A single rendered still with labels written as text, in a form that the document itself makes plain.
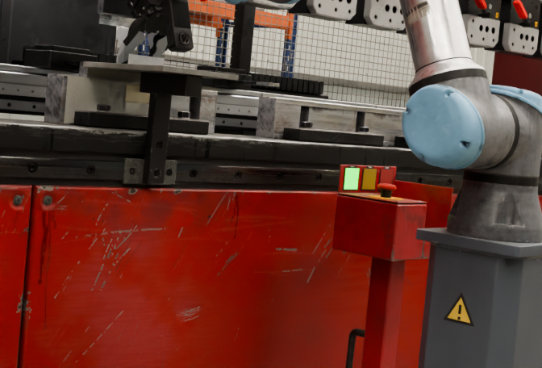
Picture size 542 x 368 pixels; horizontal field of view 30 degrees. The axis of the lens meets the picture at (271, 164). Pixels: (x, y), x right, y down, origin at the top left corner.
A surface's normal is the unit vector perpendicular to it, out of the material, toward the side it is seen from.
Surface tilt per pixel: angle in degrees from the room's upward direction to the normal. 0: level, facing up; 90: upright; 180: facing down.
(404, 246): 90
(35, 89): 90
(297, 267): 90
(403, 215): 90
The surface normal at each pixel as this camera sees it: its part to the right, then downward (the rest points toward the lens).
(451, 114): -0.65, 0.10
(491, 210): -0.28, -0.29
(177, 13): 0.67, -0.19
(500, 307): 0.06, 0.06
